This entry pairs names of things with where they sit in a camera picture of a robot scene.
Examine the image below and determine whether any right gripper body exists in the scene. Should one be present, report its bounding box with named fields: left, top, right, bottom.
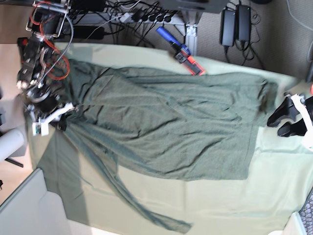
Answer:
left=26, top=102, right=78, bottom=136

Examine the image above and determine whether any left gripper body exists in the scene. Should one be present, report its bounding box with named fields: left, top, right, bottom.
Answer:
left=291, top=94, right=313, bottom=149

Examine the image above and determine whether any green T-shirt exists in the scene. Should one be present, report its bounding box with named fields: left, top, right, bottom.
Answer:
left=31, top=59, right=278, bottom=234

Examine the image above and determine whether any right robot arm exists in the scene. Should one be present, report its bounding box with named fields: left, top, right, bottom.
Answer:
left=17, top=0, right=74, bottom=136

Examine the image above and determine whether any white paper roll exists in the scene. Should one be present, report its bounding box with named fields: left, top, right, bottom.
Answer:
left=0, top=129, right=26, bottom=162

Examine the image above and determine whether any light green table cloth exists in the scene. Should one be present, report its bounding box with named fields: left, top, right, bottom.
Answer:
left=22, top=41, right=313, bottom=231

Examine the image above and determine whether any white foam board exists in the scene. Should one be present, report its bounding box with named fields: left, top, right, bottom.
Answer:
left=0, top=169, right=71, bottom=235

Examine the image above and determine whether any blue orange clamp at left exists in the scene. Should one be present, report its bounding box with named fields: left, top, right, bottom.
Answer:
left=17, top=37, right=28, bottom=49

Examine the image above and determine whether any blue orange clamp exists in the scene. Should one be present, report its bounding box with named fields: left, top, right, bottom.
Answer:
left=156, top=26, right=205, bottom=75
left=17, top=37, right=28, bottom=49

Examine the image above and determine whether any black power adapter pair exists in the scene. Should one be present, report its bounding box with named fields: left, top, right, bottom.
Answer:
left=220, top=4, right=252, bottom=47

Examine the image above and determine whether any black power brick left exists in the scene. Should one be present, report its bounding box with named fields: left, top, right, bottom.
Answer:
left=73, top=25, right=105, bottom=40

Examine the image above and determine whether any blue orange clamp at centre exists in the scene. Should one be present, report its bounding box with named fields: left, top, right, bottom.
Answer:
left=156, top=26, right=205, bottom=75

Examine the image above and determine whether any white power strip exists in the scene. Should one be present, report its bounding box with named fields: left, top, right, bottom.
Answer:
left=110, top=12, right=185, bottom=25

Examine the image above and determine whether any aluminium frame post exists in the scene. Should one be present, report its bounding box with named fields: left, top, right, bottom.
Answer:
left=181, top=10, right=202, bottom=56

